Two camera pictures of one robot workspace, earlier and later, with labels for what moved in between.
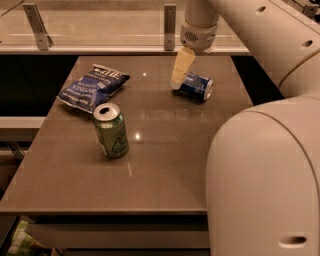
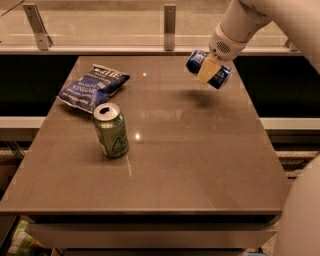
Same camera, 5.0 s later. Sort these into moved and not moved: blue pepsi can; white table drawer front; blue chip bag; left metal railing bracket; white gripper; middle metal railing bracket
Moved: blue pepsi can; white gripper
Not moved: white table drawer front; blue chip bag; left metal railing bracket; middle metal railing bracket
